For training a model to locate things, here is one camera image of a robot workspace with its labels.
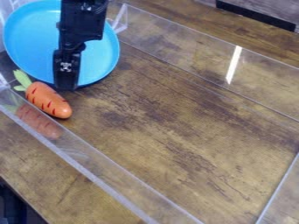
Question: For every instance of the orange toy carrot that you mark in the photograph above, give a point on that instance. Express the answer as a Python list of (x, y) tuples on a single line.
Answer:
[(42, 96)]

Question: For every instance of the clear acrylic front wall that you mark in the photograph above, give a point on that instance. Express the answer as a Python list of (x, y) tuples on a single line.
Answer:
[(152, 207)]

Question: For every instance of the blue round tray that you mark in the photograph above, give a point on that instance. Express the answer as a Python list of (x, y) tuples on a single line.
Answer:
[(30, 40)]

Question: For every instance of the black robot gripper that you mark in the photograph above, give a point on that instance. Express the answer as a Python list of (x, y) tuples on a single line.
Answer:
[(81, 24)]

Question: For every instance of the black bar at table edge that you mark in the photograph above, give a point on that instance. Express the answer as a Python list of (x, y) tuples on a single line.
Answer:
[(279, 13)]

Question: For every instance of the clear acrylic right wall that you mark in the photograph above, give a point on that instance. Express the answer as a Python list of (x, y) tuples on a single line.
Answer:
[(281, 208)]

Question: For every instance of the clear acrylic wall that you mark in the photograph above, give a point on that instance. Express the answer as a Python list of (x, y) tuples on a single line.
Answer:
[(281, 208), (246, 73), (152, 207)]

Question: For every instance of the clear acrylic back wall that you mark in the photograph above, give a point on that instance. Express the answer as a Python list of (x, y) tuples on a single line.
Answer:
[(246, 73)]

